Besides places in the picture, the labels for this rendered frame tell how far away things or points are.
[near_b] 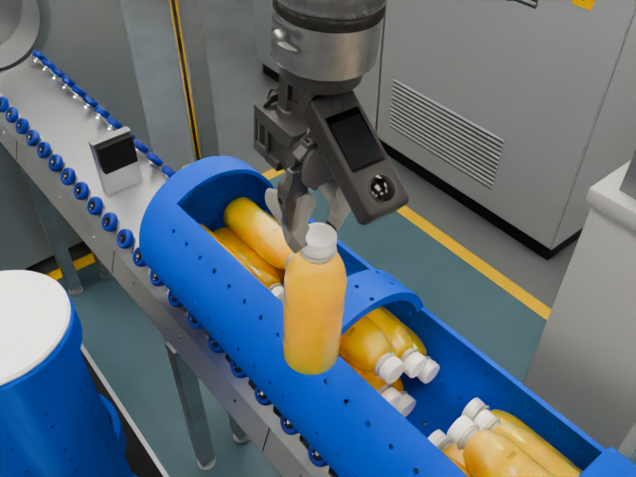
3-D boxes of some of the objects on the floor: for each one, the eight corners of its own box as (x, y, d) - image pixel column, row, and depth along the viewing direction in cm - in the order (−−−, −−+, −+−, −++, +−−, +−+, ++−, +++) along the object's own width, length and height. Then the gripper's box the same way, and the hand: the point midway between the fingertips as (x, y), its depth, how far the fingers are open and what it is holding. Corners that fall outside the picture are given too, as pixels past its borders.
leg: (209, 450, 207) (181, 330, 164) (219, 463, 204) (192, 344, 161) (194, 461, 204) (161, 342, 161) (203, 474, 201) (173, 356, 158)
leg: (79, 283, 262) (32, 161, 219) (85, 291, 258) (39, 168, 215) (66, 290, 259) (16, 167, 216) (72, 298, 256) (23, 175, 213)
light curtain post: (233, 311, 250) (159, -205, 134) (241, 320, 247) (173, -202, 131) (220, 319, 248) (133, -203, 132) (228, 327, 244) (148, -199, 128)
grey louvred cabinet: (322, 49, 415) (323, -219, 316) (611, 216, 293) (761, -137, 194) (254, 75, 390) (233, -207, 292) (540, 268, 268) (670, -106, 169)
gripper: (337, 18, 58) (318, 190, 74) (232, 49, 53) (235, 228, 68) (399, 61, 54) (365, 234, 69) (292, 98, 49) (281, 278, 64)
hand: (317, 238), depth 66 cm, fingers closed on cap, 4 cm apart
